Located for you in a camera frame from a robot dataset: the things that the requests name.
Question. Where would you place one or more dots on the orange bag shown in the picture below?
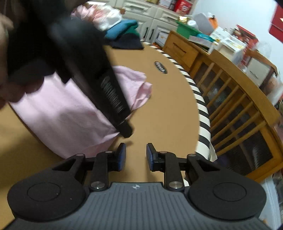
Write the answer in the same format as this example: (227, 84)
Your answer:
(213, 22)

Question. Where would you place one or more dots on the grey package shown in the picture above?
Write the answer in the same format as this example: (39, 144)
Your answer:
(202, 21)

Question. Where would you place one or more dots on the white garment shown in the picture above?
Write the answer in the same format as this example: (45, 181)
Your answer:
(110, 18)

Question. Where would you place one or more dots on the red wall hanging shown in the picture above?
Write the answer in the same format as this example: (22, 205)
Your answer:
(277, 24)

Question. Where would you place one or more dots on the white bottle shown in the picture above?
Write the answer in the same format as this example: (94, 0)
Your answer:
(192, 23)

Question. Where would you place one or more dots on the white desk calendar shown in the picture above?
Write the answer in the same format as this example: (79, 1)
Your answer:
(218, 33)

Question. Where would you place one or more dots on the red snack box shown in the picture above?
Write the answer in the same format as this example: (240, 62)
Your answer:
(247, 35)

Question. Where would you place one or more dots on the white milk carton box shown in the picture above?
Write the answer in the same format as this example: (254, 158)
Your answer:
(232, 49)

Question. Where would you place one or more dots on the pile of crumpled clothes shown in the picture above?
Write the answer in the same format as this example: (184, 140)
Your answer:
(86, 13)

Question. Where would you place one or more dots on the white shopping bag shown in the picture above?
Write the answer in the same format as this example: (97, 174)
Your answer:
(258, 70)

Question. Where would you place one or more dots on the white cabinet unit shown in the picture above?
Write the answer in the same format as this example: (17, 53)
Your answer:
(159, 13)

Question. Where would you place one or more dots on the gold snack packet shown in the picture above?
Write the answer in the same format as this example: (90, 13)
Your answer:
(183, 18)

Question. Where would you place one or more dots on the pink printed t-shirt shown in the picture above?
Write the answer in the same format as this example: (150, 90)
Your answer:
(66, 115)

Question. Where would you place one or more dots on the green plastic basket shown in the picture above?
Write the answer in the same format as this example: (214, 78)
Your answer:
(188, 29)

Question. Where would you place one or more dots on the wooden spindle chair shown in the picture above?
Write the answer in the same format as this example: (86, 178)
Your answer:
(243, 76)

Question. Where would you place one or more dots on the white plastic storage box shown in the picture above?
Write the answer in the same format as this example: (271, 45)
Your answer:
(161, 38)

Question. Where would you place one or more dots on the person's left hand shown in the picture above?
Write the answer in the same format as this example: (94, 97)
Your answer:
(13, 92)

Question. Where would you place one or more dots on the red gift box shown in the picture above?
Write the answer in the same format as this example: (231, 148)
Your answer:
(183, 6)

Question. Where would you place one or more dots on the grey flat box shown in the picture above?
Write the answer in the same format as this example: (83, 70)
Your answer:
(200, 42)

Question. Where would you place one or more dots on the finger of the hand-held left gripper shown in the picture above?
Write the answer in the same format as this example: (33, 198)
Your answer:
(126, 130)

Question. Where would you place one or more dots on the teal packet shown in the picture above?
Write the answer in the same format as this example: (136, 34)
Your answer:
(205, 36)

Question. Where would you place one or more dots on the white red box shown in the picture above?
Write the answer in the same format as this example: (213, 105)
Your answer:
(167, 3)

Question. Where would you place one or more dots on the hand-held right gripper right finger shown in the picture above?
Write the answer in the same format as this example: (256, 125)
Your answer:
(150, 158)

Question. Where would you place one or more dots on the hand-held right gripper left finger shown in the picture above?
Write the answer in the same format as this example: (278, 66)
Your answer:
(122, 157)

